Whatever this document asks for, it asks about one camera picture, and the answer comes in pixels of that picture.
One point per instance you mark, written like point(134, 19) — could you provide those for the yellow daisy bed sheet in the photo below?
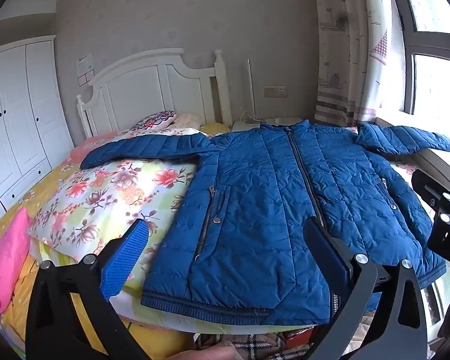
point(58, 174)

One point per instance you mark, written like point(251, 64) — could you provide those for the printed cream curtain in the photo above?
point(341, 45)

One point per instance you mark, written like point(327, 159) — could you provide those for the white wall paper note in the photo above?
point(85, 63)

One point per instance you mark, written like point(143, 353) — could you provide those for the patterned purple pillow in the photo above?
point(155, 120)

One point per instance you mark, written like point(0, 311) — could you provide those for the beige wall socket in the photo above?
point(275, 91)

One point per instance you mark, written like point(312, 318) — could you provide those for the white bed headboard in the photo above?
point(142, 93)

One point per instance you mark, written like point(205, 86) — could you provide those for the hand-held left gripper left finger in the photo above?
point(123, 257)

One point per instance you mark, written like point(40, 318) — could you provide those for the white wardrobe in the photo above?
point(18, 120)

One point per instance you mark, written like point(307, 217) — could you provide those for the blue quilted jacket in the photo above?
point(266, 195)

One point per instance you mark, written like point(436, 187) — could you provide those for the wall light switches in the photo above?
point(86, 78)

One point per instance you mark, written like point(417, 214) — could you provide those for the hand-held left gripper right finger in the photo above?
point(330, 257)

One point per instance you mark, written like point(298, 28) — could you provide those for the dark framed window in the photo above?
point(435, 82)

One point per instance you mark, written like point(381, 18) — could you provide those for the pale yellow pillow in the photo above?
point(210, 127)

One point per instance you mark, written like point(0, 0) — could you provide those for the white nightstand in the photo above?
point(247, 125)

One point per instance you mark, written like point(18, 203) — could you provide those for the plaid cloth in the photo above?
point(255, 345)

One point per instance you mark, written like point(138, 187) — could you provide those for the pink pillow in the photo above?
point(7, 258)

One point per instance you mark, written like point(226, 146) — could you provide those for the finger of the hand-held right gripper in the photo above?
point(431, 189)

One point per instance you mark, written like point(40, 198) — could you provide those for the white slim lamp pole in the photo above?
point(250, 90)

